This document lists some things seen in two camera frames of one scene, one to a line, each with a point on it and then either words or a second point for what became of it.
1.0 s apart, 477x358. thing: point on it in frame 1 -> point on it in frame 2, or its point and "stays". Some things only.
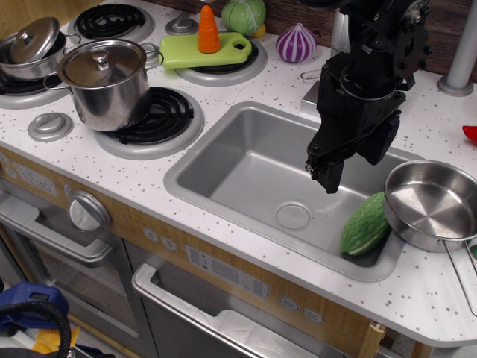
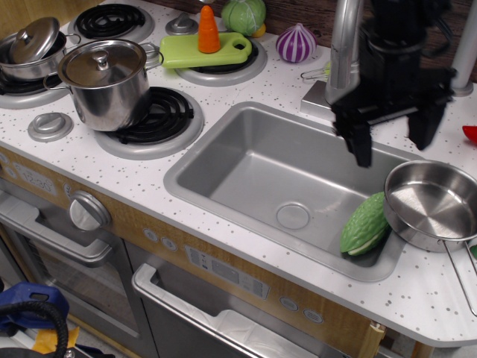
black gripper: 352,103 -> 393,84
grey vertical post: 462,71 stays
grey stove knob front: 51,127 stays
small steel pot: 48,63 stays
